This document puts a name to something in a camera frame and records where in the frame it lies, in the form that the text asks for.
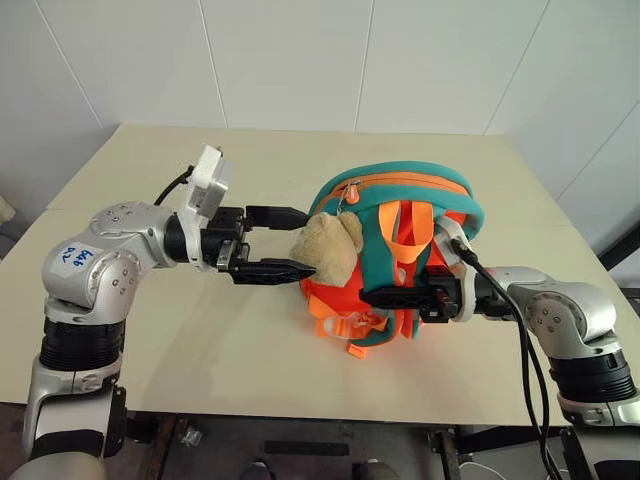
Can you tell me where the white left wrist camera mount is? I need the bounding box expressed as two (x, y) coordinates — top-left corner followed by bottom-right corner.
(176, 144), (237, 272)

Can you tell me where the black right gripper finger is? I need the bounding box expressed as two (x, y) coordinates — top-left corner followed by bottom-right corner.
(358, 283), (442, 311)

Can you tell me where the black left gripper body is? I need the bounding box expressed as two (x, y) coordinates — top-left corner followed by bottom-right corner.
(200, 206), (252, 275)

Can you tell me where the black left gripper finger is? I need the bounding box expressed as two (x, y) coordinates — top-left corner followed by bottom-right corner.
(244, 203), (310, 232)
(228, 257), (320, 287)

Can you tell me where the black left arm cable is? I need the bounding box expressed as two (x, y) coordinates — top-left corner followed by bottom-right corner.
(153, 166), (195, 207)

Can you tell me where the beige plush bear toy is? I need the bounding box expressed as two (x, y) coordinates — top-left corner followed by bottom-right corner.
(289, 211), (365, 289)

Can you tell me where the rusty metal table leg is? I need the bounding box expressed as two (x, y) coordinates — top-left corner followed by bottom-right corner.
(135, 413), (179, 480)

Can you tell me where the thin white cable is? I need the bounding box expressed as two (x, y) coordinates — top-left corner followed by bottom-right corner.
(458, 460), (497, 478)

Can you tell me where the black metal table frame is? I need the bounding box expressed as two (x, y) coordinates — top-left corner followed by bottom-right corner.
(427, 424), (599, 480)

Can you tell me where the dark rounded shape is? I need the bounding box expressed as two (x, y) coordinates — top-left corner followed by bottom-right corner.
(351, 458), (397, 480)
(238, 458), (272, 480)

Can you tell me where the white sticker with blue writing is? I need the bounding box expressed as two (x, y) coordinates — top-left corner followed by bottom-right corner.
(51, 241), (95, 279)

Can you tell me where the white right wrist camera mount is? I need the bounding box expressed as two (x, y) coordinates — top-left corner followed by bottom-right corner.
(433, 219), (482, 322)

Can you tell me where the black flat bar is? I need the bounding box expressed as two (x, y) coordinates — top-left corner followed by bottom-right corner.
(263, 439), (350, 457)

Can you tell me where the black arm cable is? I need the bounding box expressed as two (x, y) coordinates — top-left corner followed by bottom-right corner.
(153, 166), (195, 207)
(449, 236), (567, 480)

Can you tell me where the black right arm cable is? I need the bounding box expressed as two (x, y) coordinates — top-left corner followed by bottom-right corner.
(449, 236), (567, 480)

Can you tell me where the orange and teal backpack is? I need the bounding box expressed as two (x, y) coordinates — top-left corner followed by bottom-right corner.
(298, 160), (487, 362)

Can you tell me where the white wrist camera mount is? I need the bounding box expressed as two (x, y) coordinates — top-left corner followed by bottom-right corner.
(433, 219), (482, 322)
(176, 144), (237, 272)

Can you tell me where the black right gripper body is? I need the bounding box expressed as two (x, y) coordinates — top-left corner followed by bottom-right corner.
(418, 266), (462, 325)

